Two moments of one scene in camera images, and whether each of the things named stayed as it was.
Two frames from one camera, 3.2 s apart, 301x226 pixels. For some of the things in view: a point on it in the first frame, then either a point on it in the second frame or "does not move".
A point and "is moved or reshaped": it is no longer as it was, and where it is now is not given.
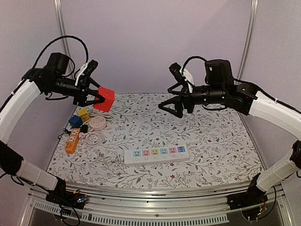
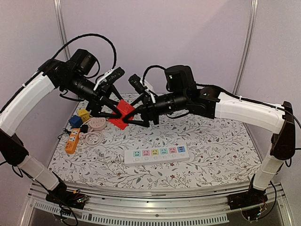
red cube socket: x=109 y=96 is moved or reshaped
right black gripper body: x=186 y=100 → x=148 y=107
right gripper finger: x=177 y=101 → x=128 y=118
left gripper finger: x=101 y=100 → x=113 y=105
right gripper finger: x=177 y=84 → x=138 y=99
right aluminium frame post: x=251 y=25 does not move
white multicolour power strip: x=155 y=155 does not move
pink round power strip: x=97 y=123 does not move
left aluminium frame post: x=59 y=12 does not move
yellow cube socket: x=83 y=113 does not move
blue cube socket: x=75 y=121 does not move
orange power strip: x=72 y=143 does not move
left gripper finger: x=91 y=81 → x=112 y=88
